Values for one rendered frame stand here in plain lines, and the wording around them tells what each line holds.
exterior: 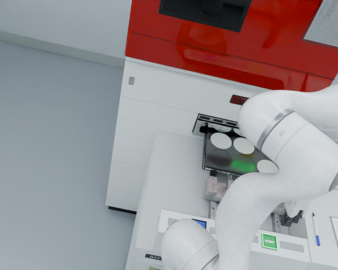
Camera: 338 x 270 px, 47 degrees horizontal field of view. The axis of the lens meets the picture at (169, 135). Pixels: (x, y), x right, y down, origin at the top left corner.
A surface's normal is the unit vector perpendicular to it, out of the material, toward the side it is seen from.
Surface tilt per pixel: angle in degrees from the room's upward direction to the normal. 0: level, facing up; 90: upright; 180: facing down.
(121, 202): 90
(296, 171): 77
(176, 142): 0
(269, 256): 90
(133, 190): 90
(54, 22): 90
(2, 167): 0
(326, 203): 0
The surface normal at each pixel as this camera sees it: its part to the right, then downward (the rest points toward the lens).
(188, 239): -0.05, -0.57
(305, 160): -0.57, 0.03
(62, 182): 0.19, -0.68
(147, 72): -0.11, 0.70
